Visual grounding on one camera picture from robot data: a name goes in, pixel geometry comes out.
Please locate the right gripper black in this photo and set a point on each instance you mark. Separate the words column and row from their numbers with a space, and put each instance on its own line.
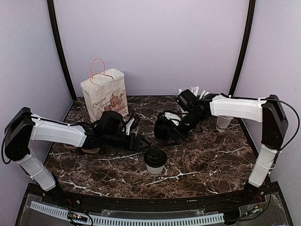
column 175, row 136

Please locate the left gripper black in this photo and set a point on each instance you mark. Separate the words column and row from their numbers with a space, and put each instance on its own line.
column 137, row 143

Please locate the single black cup lid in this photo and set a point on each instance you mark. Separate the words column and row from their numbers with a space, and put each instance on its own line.
column 155, row 157

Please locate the single white paper cup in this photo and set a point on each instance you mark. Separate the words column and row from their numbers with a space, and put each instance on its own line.
column 154, row 168

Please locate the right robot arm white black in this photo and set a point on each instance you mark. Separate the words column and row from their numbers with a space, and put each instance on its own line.
column 267, row 111

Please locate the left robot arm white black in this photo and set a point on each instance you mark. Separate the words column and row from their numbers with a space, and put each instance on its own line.
column 110, row 129

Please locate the white paper takeout bag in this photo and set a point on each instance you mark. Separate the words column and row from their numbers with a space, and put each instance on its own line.
column 104, row 92

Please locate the stack of black lids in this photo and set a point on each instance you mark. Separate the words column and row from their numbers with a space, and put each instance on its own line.
column 162, row 128

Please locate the brown pulp cup carrier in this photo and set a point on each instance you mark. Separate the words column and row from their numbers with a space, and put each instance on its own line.
column 90, row 151

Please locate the stack of white paper cups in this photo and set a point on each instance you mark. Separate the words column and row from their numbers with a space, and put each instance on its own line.
column 222, row 123

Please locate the bundle of wrapped white straws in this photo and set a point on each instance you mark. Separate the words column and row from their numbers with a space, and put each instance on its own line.
column 197, row 90

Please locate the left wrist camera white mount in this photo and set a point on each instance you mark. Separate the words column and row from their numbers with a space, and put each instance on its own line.
column 131, row 123

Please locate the grey slotted cable duct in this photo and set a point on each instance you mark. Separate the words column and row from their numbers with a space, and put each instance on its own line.
column 121, row 218

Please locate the black front table rail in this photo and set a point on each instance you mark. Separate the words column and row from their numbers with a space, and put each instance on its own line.
column 98, row 191

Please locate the right black frame post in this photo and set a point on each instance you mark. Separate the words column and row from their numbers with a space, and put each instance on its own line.
column 244, row 45

